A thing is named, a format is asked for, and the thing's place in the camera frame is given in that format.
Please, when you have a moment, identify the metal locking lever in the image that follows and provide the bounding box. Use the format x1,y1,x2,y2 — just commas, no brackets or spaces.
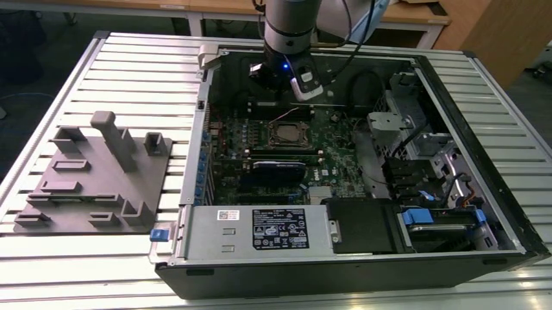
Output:
267,107,300,124

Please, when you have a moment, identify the silver CPU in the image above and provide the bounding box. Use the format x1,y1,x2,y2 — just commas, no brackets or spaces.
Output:
276,125,304,141

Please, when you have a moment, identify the metal socket cover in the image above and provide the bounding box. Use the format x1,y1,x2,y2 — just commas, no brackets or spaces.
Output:
268,123,312,149

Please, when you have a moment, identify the CPU socket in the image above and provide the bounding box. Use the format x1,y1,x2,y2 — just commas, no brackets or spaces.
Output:
265,121,314,150

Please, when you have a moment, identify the metal drive cage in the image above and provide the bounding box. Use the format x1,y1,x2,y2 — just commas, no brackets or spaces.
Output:
370,71,458,162

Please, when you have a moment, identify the green motherboard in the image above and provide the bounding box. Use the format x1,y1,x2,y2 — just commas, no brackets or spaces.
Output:
205,106,375,206

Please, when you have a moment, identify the black graphics card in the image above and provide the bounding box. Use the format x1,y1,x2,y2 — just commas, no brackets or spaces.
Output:
240,159,310,194

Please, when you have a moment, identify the silver chipset heatsink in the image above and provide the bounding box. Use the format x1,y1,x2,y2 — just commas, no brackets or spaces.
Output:
307,185,334,200

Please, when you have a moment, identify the black plastic block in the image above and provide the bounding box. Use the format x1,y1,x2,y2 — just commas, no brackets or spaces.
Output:
380,158,443,203

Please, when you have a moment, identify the black plastic shroud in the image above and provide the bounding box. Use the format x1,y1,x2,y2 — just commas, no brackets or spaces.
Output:
322,197,408,255

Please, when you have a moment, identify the grey power supply unit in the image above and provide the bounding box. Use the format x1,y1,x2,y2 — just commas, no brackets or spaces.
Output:
183,205,335,259

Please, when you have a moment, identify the wooden cabinet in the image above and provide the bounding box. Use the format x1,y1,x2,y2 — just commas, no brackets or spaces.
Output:
434,0,552,90

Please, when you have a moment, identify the grey parts rack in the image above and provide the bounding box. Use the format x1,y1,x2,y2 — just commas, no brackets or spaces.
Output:
11,110,173,234

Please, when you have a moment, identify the hard disk in blue carrier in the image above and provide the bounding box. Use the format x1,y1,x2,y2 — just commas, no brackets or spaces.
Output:
396,206,487,253

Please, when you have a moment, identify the black PC case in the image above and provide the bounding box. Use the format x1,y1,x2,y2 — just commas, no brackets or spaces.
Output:
148,43,552,300

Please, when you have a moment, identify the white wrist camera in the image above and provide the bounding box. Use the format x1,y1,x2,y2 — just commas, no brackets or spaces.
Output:
287,64,324,103

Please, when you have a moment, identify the grey case handle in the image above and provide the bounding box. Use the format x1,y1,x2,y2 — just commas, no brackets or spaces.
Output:
196,44,221,71

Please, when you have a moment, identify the thick black cable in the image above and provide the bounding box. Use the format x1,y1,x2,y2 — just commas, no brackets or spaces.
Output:
347,69,384,110

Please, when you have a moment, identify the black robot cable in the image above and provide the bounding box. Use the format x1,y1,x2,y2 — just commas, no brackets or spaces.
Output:
327,0,376,84

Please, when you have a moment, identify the silver metal bracket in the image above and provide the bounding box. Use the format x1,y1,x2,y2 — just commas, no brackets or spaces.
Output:
366,111,410,140

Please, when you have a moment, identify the wooden desk white frame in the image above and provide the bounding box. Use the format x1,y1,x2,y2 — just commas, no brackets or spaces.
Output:
188,0,453,50
25,0,203,37

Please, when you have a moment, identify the thin black cable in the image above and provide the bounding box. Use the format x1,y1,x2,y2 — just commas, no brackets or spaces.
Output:
394,124,426,160

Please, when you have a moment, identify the coloured power wire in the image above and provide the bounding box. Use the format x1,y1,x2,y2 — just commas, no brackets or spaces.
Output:
447,172,479,208

